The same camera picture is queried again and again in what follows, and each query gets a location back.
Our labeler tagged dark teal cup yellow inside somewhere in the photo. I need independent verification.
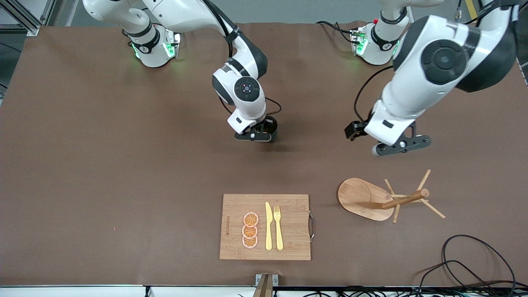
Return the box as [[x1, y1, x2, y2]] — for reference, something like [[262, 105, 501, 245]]
[[260, 117, 278, 143]]

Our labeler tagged yellow plastic knife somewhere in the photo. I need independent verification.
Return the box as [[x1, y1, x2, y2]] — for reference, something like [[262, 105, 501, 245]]
[[265, 202, 273, 251]]

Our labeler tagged bamboo cutting board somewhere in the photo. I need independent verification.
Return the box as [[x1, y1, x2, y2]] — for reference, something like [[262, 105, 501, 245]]
[[219, 194, 316, 261]]

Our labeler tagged black loose cable loop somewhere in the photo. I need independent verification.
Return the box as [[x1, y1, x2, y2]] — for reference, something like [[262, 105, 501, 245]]
[[417, 234, 517, 295]]

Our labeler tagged wooden cup rack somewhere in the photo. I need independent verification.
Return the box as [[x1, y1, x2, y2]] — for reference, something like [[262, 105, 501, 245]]
[[337, 169, 446, 224]]

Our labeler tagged black base power cable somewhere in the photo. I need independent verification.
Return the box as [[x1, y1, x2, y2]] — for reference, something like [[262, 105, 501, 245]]
[[316, 21, 359, 45]]

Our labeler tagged white table edge rail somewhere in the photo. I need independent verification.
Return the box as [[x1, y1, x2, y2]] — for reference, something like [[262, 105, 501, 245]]
[[0, 285, 528, 297]]

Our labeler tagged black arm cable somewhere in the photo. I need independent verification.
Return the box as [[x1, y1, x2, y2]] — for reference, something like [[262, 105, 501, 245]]
[[354, 0, 520, 124], [201, 0, 282, 117]]

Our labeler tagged aluminium frame profile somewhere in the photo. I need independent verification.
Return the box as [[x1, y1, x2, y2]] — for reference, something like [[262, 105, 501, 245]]
[[0, 0, 64, 38]]

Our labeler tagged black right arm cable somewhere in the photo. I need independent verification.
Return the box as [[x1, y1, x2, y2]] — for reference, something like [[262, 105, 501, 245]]
[[201, 0, 282, 117]]

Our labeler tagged yellow plastic fork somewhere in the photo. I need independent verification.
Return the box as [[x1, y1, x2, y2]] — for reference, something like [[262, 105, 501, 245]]
[[274, 205, 284, 251]]

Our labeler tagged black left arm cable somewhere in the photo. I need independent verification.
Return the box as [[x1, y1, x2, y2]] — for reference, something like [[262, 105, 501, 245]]
[[354, 0, 520, 124]]

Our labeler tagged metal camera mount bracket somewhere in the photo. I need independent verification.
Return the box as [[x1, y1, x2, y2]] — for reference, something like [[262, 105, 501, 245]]
[[252, 274, 279, 297]]

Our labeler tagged brown table cover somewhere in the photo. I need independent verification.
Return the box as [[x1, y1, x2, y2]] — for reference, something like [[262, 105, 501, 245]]
[[0, 21, 528, 287]]

